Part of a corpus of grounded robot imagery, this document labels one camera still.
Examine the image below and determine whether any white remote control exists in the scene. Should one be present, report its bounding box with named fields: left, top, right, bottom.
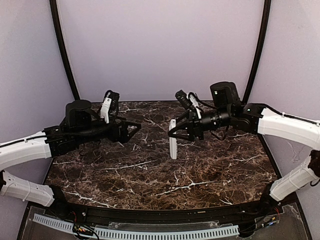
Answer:
left=169, top=119, right=178, bottom=160

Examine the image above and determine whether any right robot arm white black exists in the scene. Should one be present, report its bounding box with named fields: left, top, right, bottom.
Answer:
left=168, top=81, right=320, bottom=212

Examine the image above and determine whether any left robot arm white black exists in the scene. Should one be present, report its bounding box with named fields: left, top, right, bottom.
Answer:
left=0, top=97, right=142, bottom=217

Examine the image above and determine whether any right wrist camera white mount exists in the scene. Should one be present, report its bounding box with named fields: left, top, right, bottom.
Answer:
left=175, top=90, right=203, bottom=120

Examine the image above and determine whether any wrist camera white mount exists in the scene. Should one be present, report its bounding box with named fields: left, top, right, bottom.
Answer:
left=175, top=90, right=203, bottom=120
left=99, top=90, right=120, bottom=124

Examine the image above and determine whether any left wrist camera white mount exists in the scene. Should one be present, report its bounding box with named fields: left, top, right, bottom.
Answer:
left=99, top=90, right=120, bottom=124

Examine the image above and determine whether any black left camera cable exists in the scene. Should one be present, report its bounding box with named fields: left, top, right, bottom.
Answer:
left=74, top=99, right=121, bottom=156

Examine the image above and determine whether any black front rail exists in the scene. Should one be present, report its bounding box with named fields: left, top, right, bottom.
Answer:
left=46, top=201, right=274, bottom=226

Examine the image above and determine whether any white slotted cable duct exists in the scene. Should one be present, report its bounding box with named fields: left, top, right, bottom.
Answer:
left=32, top=213, right=240, bottom=240

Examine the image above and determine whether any left black frame post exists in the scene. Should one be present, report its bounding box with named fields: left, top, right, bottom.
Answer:
left=49, top=0, right=80, bottom=100

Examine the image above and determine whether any black frame post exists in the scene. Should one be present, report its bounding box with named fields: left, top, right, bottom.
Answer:
left=49, top=0, right=80, bottom=100
left=242, top=0, right=272, bottom=104

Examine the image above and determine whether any right black frame post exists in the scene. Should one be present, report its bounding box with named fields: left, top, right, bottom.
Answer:
left=242, top=0, right=272, bottom=104

